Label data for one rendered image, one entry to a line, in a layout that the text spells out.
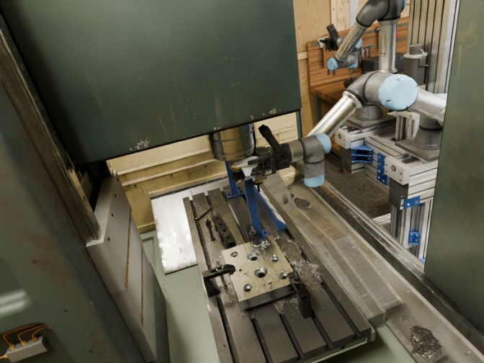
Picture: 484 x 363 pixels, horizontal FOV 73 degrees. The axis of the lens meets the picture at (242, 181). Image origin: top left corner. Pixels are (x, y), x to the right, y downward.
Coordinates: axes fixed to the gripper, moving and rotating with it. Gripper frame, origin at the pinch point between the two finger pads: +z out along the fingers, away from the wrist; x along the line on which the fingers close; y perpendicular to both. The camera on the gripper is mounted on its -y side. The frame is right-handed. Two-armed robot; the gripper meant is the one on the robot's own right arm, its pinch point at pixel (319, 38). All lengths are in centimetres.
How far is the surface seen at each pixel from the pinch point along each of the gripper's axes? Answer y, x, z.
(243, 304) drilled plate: 42, -145, -114
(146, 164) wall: 29, -143, 8
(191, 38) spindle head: -43, -129, -109
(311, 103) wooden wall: 102, 76, 124
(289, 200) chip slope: 76, -77, -40
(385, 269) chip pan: 82, -76, -114
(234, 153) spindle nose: -8, -127, -106
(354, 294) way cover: 73, -101, -119
